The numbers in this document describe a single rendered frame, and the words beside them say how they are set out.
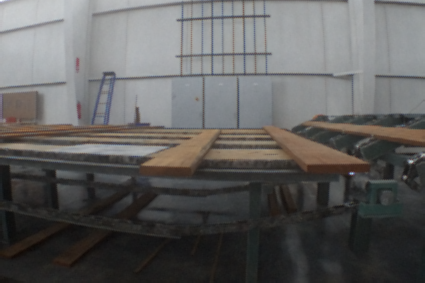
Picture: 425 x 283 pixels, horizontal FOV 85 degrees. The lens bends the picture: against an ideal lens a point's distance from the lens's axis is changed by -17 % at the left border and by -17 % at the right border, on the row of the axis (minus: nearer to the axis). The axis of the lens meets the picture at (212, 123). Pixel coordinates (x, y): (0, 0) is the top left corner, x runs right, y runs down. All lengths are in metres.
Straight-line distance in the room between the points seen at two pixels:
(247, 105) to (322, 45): 2.63
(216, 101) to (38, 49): 6.44
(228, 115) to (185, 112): 1.04
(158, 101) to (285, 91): 3.37
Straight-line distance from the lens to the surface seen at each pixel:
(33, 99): 9.83
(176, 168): 0.78
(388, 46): 8.26
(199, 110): 6.66
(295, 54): 7.39
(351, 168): 0.87
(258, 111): 6.52
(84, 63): 8.66
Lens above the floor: 1.01
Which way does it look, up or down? 1 degrees down
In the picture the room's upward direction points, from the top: straight up
